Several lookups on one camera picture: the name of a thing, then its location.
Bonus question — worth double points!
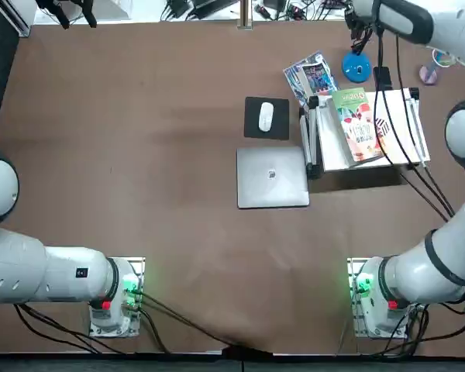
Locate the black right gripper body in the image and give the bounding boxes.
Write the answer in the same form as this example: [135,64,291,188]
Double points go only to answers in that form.
[343,5,367,32]

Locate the silver closed laptop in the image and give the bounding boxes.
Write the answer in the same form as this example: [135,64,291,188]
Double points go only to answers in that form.
[236,146,311,210]

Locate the grey aluminium frame rail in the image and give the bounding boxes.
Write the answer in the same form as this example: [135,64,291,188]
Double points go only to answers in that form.
[0,0,36,38]

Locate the long black base cable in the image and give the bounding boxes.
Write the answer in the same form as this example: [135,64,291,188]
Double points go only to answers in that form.
[137,292,274,353]

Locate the black mouse pad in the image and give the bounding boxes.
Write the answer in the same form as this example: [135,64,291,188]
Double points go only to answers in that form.
[243,96,291,140]

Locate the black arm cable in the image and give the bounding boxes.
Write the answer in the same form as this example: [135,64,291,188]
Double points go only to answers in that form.
[393,34,458,216]
[373,30,453,222]

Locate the short black base cable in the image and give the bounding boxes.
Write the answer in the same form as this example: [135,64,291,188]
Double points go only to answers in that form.
[139,308,171,354]

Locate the white computer mouse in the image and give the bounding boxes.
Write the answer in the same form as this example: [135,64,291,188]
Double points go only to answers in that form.
[257,102,275,133]

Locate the tangled black cables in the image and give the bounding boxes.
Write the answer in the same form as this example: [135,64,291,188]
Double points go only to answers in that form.
[160,0,350,21]

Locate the black lamp power cable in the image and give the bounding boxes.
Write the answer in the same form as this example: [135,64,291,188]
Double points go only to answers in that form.
[350,22,374,55]

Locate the black tripod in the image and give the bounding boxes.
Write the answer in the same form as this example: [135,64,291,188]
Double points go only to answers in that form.
[36,0,98,30]

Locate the looped black base cable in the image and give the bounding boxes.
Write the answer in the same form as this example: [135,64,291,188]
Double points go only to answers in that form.
[13,303,113,354]

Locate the blue desk lamp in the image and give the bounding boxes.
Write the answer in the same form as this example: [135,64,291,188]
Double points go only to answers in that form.
[341,22,374,84]

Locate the black rectangular folding case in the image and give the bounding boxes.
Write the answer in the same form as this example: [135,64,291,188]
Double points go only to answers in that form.
[373,66,392,88]

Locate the aluminium frame post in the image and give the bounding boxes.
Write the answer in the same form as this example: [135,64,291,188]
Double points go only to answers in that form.
[236,0,254,30]

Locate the black right base cables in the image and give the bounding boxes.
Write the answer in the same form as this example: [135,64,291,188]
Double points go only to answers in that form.
[383,301,465,356]

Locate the blue wrapped magazine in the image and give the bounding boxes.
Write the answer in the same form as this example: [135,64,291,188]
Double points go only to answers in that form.
[281,49,336,106]

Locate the green cover picture book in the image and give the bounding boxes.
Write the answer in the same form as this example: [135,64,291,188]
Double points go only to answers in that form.
[330,89,384,168]

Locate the white bordered comic magazine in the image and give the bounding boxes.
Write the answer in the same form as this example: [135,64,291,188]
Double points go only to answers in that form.
[300,61,340,96]

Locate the white folding book stand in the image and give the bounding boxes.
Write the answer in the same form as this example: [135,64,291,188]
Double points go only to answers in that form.
[297,87,431,178]

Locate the pink pen cup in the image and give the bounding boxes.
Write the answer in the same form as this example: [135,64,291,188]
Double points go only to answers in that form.
[418,48,457,85]

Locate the white box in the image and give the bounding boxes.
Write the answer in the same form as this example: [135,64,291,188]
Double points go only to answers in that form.
[96,0,133,20]

